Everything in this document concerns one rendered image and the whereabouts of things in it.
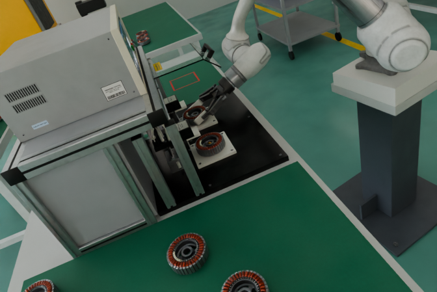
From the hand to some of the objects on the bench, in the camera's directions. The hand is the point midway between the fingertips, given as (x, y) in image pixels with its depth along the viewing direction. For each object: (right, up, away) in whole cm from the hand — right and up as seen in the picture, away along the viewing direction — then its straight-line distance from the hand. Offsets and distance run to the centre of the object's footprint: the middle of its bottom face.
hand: (196, 114), depth 144 cm
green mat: (+2, -49, -63) cm, 80 cm away
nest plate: (+1, -3, +2) cm, 4 cm away
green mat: (-34, +10, +45) cm, 58 cm away
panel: (-19, -19, -10) cm, 29 cm away
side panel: (-23, -41, -38) cm, 60 cm away
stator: (+2, -42, -52) cm, 67 cm away
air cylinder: (-6, -20, -20) cm, 29 cm away
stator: (0, -2, +1) cm, 2 cm away
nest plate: (+8, -14, -18) cm, 24 cm away
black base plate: (+3, -11, -7) cm, 14 cm away
